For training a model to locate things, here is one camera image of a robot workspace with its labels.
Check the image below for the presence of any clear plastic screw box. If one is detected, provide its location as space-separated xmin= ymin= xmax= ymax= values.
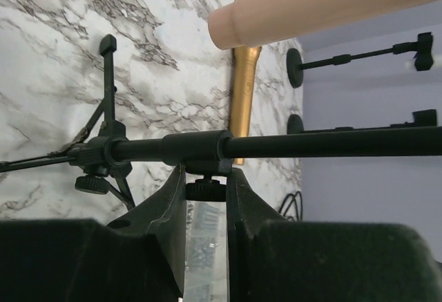
xmin=183 ymin=201 xmax=228 ymax=301

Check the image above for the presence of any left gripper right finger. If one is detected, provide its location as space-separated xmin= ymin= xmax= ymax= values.
xmin=226 ymin=169 xmax=441 ymax=301

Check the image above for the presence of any black tripod mic stand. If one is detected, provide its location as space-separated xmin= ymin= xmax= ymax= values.
xmin=1 ymin=35 xmax=441 ymax=209

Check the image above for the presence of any round base mic stand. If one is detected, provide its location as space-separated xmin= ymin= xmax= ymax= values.
xmin=286 ymin=32 xmax=436 ymax=88
xmin=287 ymin=108 xmax=438 ymax=135

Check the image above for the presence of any pink microphone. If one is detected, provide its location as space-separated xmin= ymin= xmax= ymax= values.
xmin=208 ymin=0 xmax=438 ymax=50

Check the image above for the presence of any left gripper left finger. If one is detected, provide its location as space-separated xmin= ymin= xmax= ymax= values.
xmin=1 ymin=166 xmax=186 ymax=301

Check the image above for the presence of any near round base mic stand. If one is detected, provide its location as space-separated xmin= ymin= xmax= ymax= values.
xmin=287 ymin=108 xmax=438 ymax=135

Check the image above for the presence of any gold microphone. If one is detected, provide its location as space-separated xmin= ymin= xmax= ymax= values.
xmin=228 ymin=45 xmax=263 ymax=167

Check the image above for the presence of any black cable bundle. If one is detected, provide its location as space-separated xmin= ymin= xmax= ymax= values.
xmin=278 ymin=191 xmax=304 ymax=222

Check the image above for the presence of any far round base mic stand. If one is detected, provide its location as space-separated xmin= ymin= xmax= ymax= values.
xmin=286 ymin=32 xmax=436 ymax=88

